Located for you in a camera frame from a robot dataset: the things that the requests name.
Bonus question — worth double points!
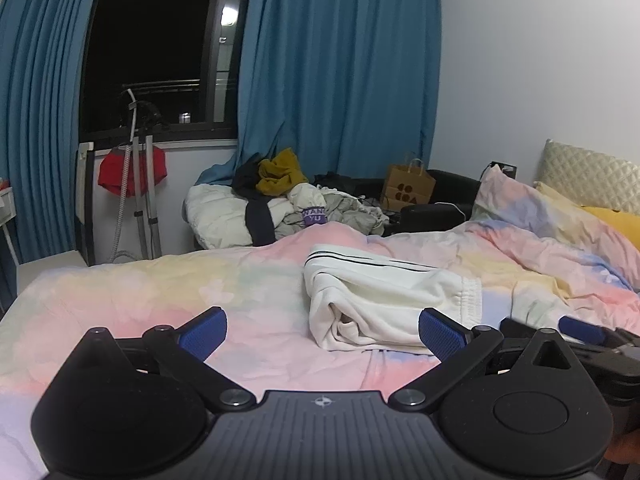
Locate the beige quilted pillow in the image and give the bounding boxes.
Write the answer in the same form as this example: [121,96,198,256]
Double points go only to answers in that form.
[537,139,640,214]

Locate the garment steamer stand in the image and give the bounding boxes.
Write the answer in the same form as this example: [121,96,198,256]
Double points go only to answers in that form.
[114,87,169,262]

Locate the mustard yellow cloth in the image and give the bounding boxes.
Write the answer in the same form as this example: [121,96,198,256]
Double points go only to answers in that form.
[256,148,310,197]

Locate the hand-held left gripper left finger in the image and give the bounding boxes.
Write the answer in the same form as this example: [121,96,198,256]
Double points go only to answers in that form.
[75,306,257,408]

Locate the pastel tie-dye bed quilt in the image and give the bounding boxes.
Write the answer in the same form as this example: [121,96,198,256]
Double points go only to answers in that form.
[0,165,640,480]

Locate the cream white fleece pants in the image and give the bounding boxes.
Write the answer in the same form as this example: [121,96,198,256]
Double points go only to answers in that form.
[303,243,485,352]

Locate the black cloth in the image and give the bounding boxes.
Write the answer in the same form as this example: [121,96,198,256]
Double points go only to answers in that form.
[232,157,277,247]

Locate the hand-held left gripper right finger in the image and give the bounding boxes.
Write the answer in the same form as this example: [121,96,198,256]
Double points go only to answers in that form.
[387,307,572,408]

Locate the white shelf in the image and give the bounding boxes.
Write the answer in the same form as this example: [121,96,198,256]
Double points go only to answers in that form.
[0,177,24,267]

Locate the white duvet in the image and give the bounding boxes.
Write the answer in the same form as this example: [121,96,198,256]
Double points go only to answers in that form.
[184,182,261,251]

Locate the black bench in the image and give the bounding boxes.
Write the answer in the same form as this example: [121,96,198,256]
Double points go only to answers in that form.
[312,169,484,234]

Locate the white folding frame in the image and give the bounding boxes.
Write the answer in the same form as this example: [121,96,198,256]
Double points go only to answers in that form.
[76,142,97,267]

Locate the dark window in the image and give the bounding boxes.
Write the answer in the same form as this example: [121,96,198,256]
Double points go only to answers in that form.
[79,0,252,143]

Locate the grey white clothes pile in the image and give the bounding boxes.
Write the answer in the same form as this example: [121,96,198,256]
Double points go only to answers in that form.
[274,182,392,237]

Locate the yellow pillow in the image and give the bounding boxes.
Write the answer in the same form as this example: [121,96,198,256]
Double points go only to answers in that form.
[580,205,640,252]

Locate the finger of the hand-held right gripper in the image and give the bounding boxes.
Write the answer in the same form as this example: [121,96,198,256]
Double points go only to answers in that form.
[558,316,640,350]
[500,317,538,361]

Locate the brown paper bag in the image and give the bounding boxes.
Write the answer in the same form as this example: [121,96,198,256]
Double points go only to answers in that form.
[381,158,437,212]

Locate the red cloth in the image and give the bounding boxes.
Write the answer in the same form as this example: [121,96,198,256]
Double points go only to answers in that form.
[97,146,168,198]

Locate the blue curtain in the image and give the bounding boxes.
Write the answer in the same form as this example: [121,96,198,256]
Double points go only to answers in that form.
[197,0,444,197]
[0,0,108,311]

